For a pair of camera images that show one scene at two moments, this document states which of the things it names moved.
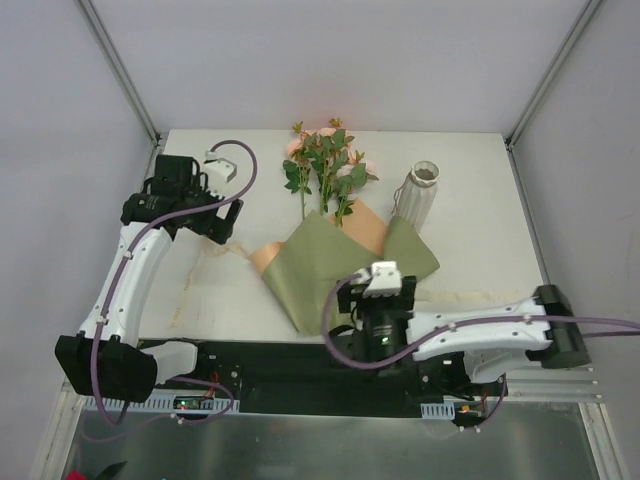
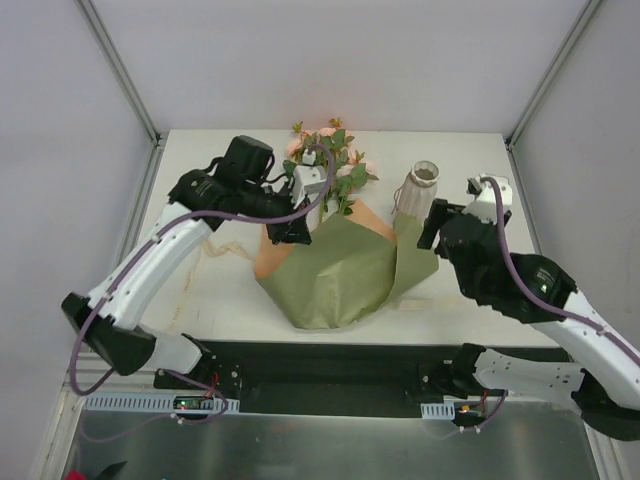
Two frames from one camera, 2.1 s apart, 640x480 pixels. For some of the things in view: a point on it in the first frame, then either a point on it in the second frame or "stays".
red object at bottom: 75,475 stays
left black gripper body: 220,220 → 286,228
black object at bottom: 111,471 stays
